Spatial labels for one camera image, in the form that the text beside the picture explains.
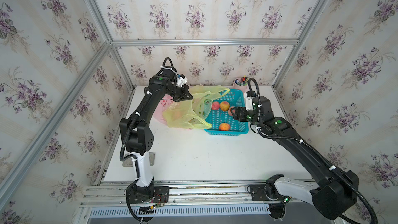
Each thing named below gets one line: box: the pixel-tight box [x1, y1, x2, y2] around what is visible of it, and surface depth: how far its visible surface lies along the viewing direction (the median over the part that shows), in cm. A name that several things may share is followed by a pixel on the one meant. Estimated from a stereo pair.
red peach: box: [211, 101, 220, 111], surface depth 104 cm
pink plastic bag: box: [152, 94, 176, 125], surface depth 102 cm
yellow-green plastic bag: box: [162, 85, 231, 129], surface depth 92 cm
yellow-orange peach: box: [219, 101, 230, 112], surface depth 106 cm
